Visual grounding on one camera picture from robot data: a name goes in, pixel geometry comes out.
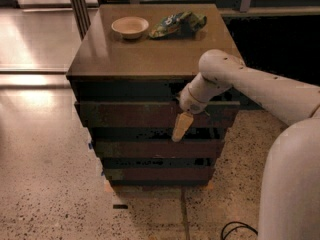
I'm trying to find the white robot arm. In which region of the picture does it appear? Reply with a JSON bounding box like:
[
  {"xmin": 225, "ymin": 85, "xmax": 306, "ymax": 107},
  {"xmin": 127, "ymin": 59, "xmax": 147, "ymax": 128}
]
[{"xmin": 172, "ymin": 49, "xmax": 320, "ymax": 240}]

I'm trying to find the black floor cable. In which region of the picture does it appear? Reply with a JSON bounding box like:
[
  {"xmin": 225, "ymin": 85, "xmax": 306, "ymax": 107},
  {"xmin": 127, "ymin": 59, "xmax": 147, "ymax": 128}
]
[{"xmin": 220, "ymin": 221, "xmax": 259, "ymax": 240}]

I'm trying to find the brown wooden drawer cabinet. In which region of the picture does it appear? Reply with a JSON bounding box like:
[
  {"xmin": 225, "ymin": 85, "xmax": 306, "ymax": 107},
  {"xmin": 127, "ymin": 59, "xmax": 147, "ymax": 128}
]
[{"xmin": 67, "ymin": 5, "xmax": 239, "ymax": 185}]

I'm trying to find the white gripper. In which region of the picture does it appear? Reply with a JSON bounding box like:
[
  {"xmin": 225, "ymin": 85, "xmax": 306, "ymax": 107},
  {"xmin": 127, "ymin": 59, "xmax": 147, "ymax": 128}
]
[{"xmin": 172, "ymin": 83, "xmax": 208, "ymax": 142}]

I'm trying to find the green chip bag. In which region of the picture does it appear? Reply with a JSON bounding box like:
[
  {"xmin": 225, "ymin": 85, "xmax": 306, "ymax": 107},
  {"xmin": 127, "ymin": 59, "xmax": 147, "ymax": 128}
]
[{"xmin": 149, "ymin": 11, "xmax": 207, "ymax": 39}]

